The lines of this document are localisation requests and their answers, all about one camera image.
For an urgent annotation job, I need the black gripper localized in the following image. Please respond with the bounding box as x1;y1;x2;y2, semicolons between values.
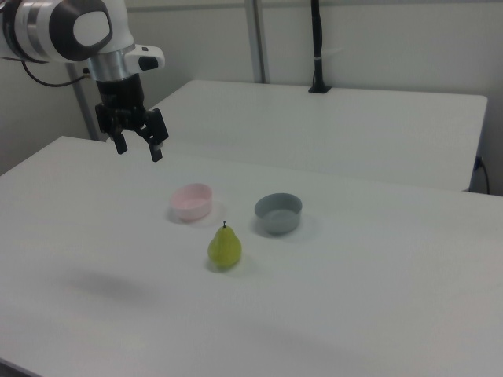
95;73;171;163

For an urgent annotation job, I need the green pear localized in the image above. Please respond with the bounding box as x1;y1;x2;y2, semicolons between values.
207;221;243;272

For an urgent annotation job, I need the pink bowl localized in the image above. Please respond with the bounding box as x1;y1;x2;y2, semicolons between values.
169;182;214;221

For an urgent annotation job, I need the grey bowl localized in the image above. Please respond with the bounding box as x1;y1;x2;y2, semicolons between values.
254;192;304;236

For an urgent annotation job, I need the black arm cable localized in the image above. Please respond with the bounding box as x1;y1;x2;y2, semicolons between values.
2;57;90;88

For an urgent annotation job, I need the grey partition post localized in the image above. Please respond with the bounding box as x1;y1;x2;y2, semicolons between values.
244;0;272;84

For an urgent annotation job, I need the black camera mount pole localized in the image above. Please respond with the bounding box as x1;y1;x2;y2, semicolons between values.
307;0;332;94

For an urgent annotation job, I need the black wall cable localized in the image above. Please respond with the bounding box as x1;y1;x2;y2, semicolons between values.
474;156;492;194

